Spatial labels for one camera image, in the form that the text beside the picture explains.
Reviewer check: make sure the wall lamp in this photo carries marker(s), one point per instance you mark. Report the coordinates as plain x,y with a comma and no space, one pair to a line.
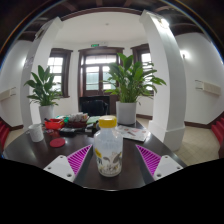
184,55

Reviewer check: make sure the white speckled mug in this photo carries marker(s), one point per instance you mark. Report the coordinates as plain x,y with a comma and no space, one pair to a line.
36,133

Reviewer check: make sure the green cloth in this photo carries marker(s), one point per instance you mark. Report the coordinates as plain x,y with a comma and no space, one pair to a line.
93,120

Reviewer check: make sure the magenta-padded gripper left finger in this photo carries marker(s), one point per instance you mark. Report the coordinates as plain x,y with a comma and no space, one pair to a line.
61,166

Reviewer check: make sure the potted plant in white pot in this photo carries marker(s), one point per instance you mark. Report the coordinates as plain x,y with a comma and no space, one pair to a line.
130,83
44,90

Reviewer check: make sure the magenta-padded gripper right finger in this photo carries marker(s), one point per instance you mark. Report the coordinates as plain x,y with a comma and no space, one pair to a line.
165,166

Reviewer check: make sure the flat round red coaster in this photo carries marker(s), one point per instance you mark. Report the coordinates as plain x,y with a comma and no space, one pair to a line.
57,142

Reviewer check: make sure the dark wood framed window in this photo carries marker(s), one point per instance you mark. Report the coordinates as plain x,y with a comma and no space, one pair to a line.
58,68
145,58

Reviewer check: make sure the box of small bottles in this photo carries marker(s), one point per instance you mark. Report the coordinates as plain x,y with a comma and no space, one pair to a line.
78,119

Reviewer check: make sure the black chair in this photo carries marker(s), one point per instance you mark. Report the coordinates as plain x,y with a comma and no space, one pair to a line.
95,106

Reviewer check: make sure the red carpeted staircase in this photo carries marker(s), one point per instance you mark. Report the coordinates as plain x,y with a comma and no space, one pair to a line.
218,130
3,133

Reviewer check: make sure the dark wooden glazed door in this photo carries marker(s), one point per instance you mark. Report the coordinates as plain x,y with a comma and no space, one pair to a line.
92,71

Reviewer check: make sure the green exit sign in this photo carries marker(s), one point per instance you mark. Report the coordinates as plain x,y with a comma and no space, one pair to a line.
94,45

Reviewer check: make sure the yellow-capped clear drink bottle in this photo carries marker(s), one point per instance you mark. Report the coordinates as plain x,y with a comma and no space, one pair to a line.
108,150

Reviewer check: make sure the printed magazine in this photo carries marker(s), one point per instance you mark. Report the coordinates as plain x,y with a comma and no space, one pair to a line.
135,132

